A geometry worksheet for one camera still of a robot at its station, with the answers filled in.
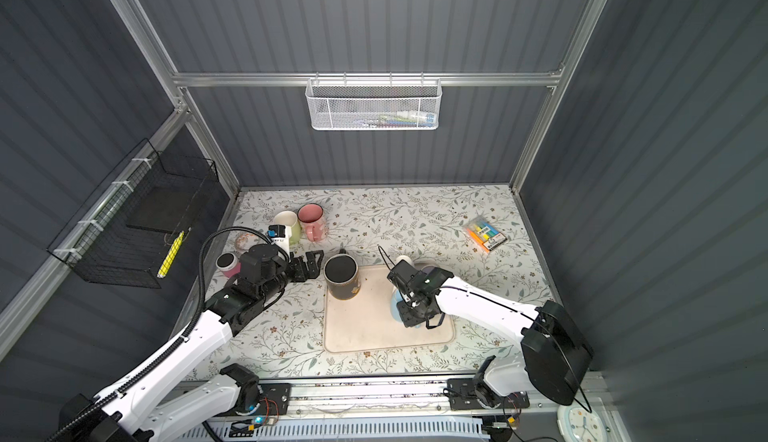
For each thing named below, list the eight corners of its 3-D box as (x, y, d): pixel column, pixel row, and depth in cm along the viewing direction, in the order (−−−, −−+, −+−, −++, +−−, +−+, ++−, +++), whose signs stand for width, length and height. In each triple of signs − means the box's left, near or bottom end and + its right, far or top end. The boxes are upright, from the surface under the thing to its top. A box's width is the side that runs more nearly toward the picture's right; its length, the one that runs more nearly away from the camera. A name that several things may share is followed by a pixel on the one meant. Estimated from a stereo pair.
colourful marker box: (487, 255, 103) (489, 252, 101) (462, 234, 108) (463, 231, 107) (505, 240, 107) (507, 237, 105) (480, 221, 112) (482, 217, 111)
